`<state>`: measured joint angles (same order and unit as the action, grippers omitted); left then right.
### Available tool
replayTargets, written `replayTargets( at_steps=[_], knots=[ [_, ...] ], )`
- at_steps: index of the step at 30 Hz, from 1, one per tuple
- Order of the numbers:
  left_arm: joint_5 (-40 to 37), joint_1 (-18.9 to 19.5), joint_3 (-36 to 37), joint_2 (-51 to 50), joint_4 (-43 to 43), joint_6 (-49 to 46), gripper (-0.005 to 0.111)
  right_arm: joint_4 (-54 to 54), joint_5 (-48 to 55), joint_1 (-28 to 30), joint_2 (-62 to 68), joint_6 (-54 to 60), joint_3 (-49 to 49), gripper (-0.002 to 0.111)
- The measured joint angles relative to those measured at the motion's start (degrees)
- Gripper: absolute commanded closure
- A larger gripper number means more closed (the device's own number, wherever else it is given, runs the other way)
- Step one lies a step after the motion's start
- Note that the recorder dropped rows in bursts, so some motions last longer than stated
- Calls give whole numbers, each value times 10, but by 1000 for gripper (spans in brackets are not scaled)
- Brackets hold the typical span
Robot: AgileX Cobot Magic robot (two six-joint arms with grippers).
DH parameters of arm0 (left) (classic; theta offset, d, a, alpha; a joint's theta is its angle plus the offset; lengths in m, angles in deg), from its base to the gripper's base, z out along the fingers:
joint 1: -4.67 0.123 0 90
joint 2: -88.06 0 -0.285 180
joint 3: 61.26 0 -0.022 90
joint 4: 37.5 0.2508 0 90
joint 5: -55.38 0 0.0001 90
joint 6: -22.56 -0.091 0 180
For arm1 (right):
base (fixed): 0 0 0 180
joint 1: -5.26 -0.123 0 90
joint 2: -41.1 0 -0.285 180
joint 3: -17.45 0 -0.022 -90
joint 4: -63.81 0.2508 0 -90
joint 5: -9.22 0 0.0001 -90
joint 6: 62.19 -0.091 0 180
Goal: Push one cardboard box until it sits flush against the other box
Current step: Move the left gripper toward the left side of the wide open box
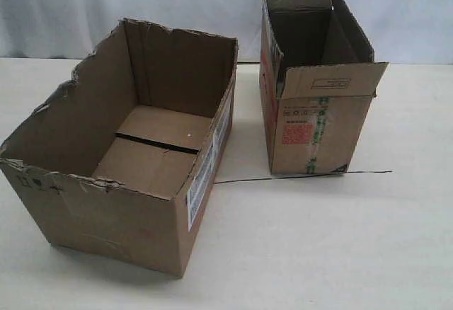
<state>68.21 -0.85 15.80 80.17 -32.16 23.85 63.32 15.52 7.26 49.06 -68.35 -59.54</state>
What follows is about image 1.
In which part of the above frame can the torn cardboard box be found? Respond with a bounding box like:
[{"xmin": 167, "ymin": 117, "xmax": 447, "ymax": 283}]
[{"xmin": 1, "ymin": 19, "xmax": 238, "ymax": 277}]

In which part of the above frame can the tall taped cardboard box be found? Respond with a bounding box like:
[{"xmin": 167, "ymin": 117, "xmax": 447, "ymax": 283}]
[{"xmin": 259, "ymin": 0, "xmax": 387, "ymax": 176}]

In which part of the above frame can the thin black line marker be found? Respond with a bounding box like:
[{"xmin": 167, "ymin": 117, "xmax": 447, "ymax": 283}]
[{"xmin": 214, "ymin": 170, "xmax": 394, "ymax": 185}]

